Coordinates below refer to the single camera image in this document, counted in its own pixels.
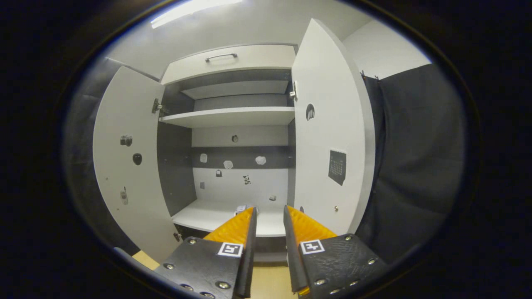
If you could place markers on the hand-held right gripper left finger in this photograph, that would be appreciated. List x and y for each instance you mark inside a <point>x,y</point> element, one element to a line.
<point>250,249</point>

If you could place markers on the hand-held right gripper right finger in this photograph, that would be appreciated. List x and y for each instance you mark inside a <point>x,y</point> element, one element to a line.
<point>291,253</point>

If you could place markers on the white striped canvas shoe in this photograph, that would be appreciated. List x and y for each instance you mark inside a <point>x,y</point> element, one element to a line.
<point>241,209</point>

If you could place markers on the white shoe cabinet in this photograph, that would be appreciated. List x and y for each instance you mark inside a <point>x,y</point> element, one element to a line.
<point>241,137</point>

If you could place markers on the metal door hinge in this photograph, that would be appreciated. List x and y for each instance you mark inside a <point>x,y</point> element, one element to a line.
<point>294,91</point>
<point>158,106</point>
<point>178,237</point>

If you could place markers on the white cabinet shelf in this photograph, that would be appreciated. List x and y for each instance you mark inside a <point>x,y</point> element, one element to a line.
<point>232,116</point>

